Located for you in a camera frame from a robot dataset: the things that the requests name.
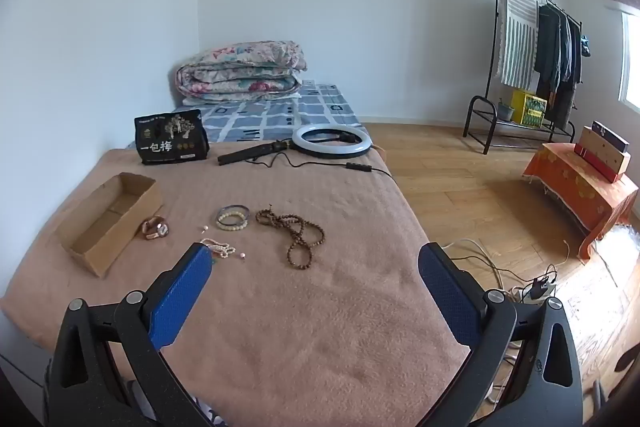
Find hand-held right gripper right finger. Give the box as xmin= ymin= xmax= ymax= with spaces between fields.
xmin=418 ymin=242 xmax=585 ymax=427

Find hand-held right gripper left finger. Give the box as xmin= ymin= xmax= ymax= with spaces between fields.
xmin=44 ymin=243 xmax=213 ymax=427

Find white pearl necklace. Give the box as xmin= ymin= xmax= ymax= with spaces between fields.
xmin=199 ymin=238 xmax=237 ymax=260

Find cream bead bracelet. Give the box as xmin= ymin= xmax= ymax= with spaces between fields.
xmin=216 ymin=212 xmax=249 ymax=233

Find cardboard box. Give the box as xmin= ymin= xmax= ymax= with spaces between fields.
xmin=54 ymin=173 xmax=165 ymax=279

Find blue bangle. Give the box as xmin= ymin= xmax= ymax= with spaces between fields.
xmin=216 ymin=205 xmax=250 ymax=223

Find brown wooden bead necklace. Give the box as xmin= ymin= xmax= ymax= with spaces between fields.
xmin=256 ymin=205 xmax=326 ymax=269

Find white power strip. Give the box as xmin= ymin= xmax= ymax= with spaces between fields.
xmin=509 ymin=281 xmax=558 ymax=307

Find brown blanket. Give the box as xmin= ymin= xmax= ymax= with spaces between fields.
xmin=0 ymin=142 xmax=472 ymax=427

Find black folded tripod stand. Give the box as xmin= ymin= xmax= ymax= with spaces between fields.
xmin=217 ymin=139 xmax=296 ymax=166

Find black printed snack bag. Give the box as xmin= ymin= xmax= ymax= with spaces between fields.
xmin=134 ymin=109 xmax=210 ymax=166

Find orange cloth covered table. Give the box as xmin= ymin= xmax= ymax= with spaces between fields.
xmin=522 ymin=142 xmax=640 ymax=264

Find black metal clothes rack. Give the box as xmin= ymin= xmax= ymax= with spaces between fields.
xmin=462 ymin=0 xmax=583 ymax=155

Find white pillow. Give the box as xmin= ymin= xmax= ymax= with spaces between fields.
xmin=181 ymin=93 xmax=303 ymax=106

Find yellow box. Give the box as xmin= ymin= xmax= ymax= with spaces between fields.
xmin=510 ymin=89 xmax=548 ymax=128

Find blue patterned bedsheet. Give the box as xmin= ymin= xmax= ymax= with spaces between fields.
xmin=127 ymin=82 xmax=363 ymax=150

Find boxes on orange table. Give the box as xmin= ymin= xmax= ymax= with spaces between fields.
xmin=574 ymin=126 xmax=632 ymax=184

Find dark blue gift box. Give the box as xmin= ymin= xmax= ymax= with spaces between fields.
xmin=591 ymin=121 xmax=631 ymax=154

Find folded floral quilt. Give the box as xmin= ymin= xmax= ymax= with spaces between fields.
xmin=175 ymin=42 xmax=307 ymax=100

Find dark hanging clothes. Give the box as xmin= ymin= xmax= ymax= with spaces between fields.
xmin=533 ymin=3 xmax=583 ymax=130

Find striped hanging towel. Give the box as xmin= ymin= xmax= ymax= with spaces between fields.
xmin=497 ymin=0 xmax=542 ymax=92

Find window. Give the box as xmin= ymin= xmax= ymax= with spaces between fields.
xmin=620 ymin=7 xmax=640 ymax=114

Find black ring light cable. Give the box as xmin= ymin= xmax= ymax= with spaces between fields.
xmin=250 ymin=151 xmax=397 ymax=182

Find white ring light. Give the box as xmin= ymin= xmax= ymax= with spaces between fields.
xmin=292 ymin=125 xmax=372 ymax=158

